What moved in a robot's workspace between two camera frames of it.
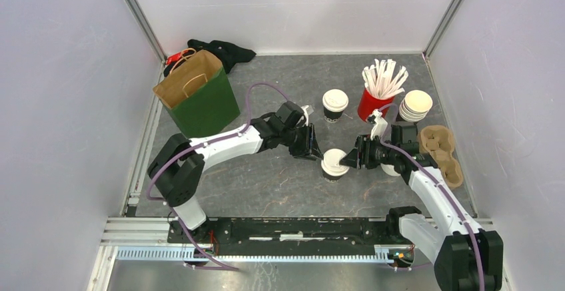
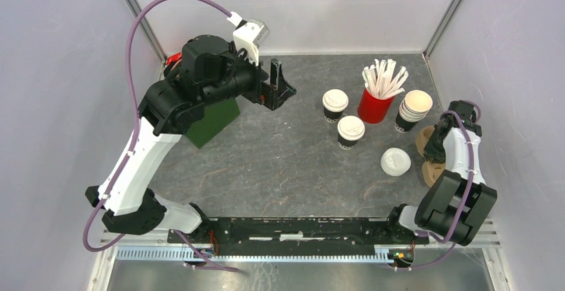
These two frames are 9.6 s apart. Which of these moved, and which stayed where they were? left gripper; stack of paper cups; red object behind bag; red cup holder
Moved: left gripper
Stayed: red cup holder; stack of paper cups; red object behind bag
